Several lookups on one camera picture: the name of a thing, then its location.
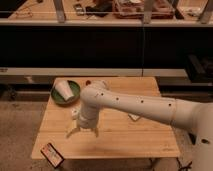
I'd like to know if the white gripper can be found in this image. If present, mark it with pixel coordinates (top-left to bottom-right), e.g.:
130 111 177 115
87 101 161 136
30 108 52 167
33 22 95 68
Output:
66 107 99 138

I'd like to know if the green ceramic bowl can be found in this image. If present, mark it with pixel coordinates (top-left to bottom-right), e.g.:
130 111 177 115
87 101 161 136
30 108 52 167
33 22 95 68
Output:
51 80 81 105

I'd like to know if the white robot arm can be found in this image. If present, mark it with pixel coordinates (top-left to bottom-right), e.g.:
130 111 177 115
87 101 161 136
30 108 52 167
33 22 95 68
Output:
76 80 213 171

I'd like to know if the wooden table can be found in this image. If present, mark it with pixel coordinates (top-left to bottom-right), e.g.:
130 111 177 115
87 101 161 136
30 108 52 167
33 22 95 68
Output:
31 76 181 160

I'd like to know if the black red card box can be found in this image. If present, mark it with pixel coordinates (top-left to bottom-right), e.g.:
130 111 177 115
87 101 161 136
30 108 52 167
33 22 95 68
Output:
40 143 64 168

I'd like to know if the small white flat card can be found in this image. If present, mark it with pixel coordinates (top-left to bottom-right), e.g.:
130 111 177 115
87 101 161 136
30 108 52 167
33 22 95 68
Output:
128 114 140 121

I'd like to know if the white paper cup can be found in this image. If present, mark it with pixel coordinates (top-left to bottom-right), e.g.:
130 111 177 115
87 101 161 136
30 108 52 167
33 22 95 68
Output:
55 81 74 101

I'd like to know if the metal shelf rack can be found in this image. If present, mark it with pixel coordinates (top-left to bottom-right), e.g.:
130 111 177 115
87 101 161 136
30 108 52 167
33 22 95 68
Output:
0 0 213 77

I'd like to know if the black device on shelf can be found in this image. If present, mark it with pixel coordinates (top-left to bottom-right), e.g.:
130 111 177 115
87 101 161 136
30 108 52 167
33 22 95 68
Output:
73 4 85 16

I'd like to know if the red tray on shelf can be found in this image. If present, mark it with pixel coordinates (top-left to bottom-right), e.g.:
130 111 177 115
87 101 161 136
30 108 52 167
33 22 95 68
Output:
113 0 175 19

